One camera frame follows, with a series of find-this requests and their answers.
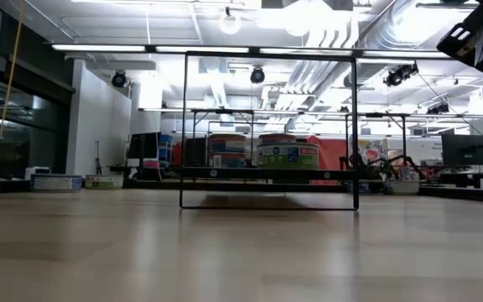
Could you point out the long ceiling light bar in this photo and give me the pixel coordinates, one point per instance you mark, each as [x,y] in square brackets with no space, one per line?
[99,48]

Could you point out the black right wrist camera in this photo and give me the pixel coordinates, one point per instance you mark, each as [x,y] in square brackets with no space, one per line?
[455,35]

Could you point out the thin black tripod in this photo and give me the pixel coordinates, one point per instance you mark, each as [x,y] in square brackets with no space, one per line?
[97,159]

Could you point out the black box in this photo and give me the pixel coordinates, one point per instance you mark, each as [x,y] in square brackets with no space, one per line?
[195,152]

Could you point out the white box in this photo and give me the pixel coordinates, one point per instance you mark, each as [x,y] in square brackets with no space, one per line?
[38,172]

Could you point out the pale blue label tin can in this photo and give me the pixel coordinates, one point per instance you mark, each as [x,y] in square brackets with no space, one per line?
[57,183]

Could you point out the black hanging dome camera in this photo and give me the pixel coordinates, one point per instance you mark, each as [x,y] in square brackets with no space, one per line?
[118,79]
[257,74]

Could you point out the blue drawer stack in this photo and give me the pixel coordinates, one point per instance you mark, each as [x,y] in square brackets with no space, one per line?
[166,147]

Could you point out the black computer monitor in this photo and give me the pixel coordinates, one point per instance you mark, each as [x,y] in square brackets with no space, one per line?
[143,146]
[463,150]

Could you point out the white green label tin can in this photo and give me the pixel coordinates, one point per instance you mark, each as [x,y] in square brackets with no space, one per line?
[104,181]

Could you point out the black ceiling track fixture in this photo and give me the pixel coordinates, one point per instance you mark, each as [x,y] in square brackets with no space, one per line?
[443,6]

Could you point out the red panel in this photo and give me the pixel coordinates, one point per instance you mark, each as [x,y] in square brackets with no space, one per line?
[333,153]

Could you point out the red blue label tin can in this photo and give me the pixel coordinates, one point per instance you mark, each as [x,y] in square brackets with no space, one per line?
[226,144]
[277,138]
[226,161]

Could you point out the neighbouring rig black frame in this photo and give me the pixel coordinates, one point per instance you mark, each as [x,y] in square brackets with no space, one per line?
[252,134]
[403,138]

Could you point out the black ceiling spotlight cluster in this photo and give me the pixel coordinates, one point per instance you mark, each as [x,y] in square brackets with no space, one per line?
[437,108]
[401,74]

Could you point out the colourful floral cloth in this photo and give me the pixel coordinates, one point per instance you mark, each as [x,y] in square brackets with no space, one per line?
[369,149]

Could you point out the white globe pendant lamp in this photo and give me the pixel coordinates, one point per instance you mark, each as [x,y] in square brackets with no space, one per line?
[230,22]

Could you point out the wooden shelf black metal frame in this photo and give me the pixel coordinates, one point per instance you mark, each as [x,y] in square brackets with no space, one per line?
[266,173]

